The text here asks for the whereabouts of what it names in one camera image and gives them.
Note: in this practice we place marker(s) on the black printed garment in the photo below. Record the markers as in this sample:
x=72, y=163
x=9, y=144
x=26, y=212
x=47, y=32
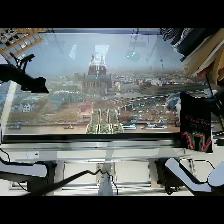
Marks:
x=195, y=116

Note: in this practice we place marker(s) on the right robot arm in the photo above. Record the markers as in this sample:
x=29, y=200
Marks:
x=186, y=176

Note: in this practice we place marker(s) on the black white patterned garment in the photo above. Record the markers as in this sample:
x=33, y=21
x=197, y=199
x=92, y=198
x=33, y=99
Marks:
x=173, y=35

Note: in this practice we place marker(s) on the beige garment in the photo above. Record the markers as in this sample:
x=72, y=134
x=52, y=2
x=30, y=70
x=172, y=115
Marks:
x=203, y=61

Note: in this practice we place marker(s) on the silver frame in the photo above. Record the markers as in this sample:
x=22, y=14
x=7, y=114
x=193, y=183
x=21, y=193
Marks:
x=100, y=150

